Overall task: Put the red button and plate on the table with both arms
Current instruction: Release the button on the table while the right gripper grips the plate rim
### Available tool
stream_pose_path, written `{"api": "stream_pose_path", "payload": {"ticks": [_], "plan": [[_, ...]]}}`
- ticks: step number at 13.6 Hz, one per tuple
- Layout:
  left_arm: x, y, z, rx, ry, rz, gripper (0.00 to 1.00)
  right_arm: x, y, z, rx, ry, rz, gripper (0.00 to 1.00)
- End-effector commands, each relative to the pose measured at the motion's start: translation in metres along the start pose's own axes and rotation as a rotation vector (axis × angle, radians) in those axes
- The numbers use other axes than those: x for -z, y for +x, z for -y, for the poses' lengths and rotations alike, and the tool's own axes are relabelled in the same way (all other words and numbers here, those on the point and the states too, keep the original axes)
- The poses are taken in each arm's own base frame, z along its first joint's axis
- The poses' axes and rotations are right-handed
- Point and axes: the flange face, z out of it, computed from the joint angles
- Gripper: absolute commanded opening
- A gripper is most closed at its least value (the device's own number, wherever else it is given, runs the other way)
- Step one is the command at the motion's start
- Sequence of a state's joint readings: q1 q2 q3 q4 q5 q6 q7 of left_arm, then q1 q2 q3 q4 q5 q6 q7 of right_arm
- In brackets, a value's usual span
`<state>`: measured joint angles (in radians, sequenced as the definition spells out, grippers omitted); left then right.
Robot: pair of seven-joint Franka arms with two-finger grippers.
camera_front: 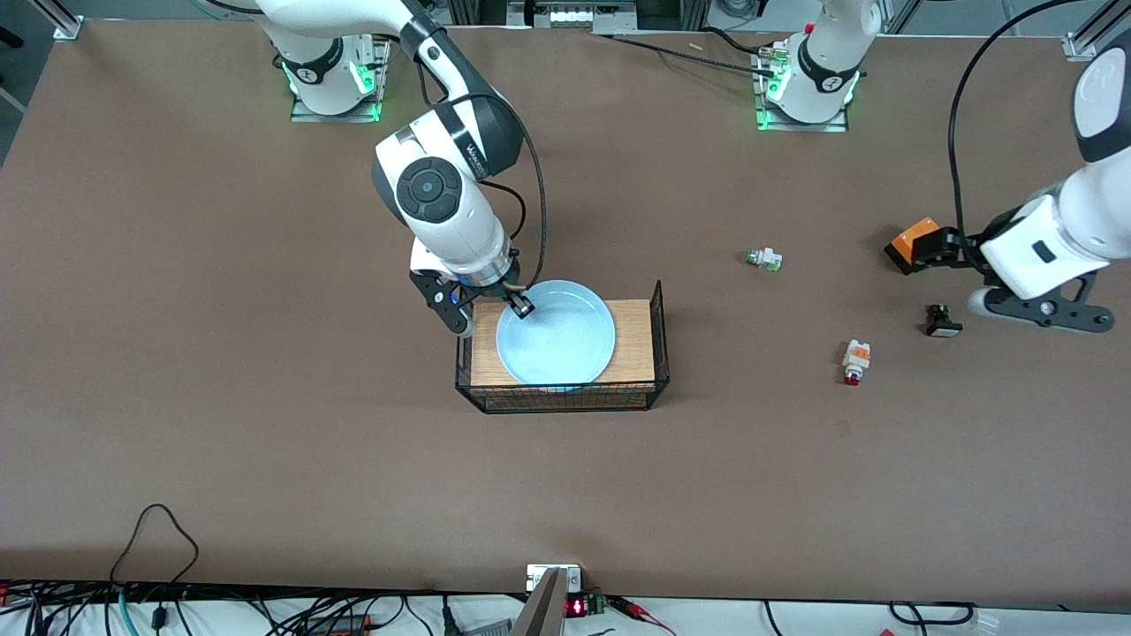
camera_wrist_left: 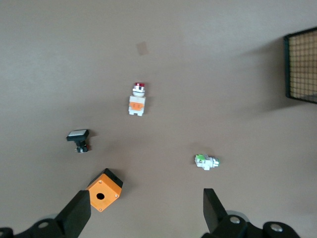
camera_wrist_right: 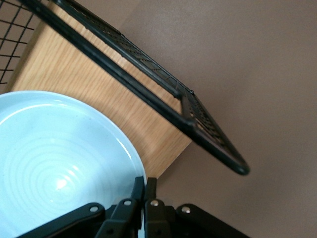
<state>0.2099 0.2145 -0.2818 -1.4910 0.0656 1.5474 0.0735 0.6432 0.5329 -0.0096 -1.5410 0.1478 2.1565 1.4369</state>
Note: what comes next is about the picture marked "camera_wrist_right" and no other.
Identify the wooden board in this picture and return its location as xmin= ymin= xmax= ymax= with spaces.
xmin=4 ymin=1 xmax=194 ymax=179

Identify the light blue round plate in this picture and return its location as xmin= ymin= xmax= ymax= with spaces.
xmin=0 ymin=90 xmax=147 ymax=238

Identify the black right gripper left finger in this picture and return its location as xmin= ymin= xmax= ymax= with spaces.
xmin=95 ymin=176 xmax=145 ymax=238

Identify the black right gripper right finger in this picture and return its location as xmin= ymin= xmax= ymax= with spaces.
xmin=144 ymin=177 xmax=177 ymax=238

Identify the black wire basket rack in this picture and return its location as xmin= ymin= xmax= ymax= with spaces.
xmin=0 ymin=0 xmax=251 ymax=177

